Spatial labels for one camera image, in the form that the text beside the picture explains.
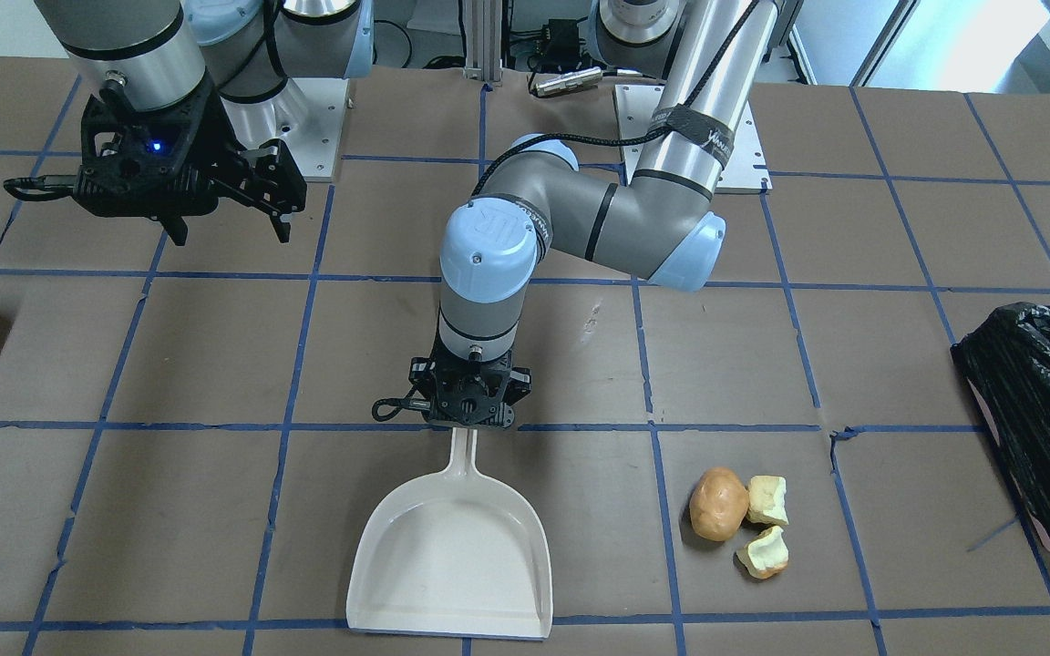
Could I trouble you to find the aluminium frame post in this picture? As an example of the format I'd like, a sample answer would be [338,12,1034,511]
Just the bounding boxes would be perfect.
[459,0,505,87]

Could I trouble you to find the white plastic dustpan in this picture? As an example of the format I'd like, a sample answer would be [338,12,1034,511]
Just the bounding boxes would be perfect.
[345,428,554,641]

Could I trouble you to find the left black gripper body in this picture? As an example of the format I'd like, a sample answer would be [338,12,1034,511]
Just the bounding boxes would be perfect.
[408,348,530,429]

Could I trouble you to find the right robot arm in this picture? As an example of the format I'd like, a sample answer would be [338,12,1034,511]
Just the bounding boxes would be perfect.
[3,1,375,246]

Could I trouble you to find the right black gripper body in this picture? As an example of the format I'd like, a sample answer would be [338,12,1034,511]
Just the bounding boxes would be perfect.
[74,77,307,224]

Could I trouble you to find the brown potato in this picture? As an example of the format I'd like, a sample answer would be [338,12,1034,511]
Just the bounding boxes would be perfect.
[688,466,749,541]

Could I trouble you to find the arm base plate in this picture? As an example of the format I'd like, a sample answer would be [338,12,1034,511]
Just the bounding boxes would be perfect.
[224,77,351,183]
[613,84,772,194]

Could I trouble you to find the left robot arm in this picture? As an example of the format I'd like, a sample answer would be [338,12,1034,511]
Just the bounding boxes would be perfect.
[372,1,779,427]

